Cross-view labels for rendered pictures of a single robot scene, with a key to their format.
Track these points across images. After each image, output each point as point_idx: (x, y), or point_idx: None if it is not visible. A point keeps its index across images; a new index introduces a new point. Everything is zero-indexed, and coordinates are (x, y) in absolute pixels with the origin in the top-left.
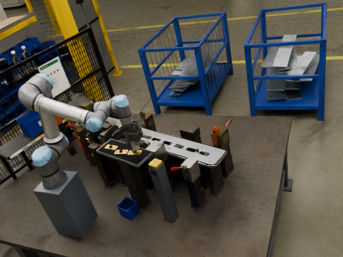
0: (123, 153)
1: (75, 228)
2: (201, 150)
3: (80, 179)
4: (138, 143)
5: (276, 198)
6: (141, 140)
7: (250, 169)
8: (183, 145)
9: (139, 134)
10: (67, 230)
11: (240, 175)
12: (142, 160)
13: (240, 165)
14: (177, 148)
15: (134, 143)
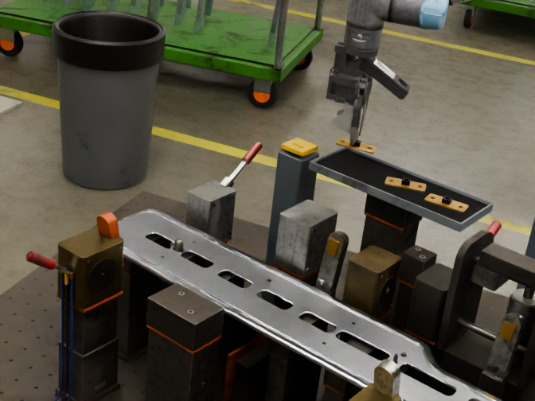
0: (396, 178)
1: None
2: (165, 248)
3: (529, 238)
4: (342, 124)
5: (1, 294)
6: (361, 262)
7: (7, 377)
8: (219, 276)
9: (333, 74)
10: None
11: (50, 367)
12: (333, 150)
13: (33, 395)
14: (240, 274)
15: (349, 103)
